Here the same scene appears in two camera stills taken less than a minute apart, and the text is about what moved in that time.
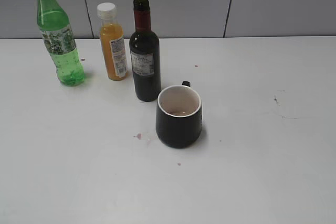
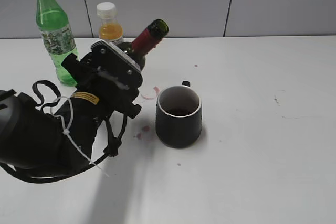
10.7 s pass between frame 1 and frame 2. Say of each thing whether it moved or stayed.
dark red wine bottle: moved
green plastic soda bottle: stayed
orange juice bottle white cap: stayed
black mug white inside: stayed
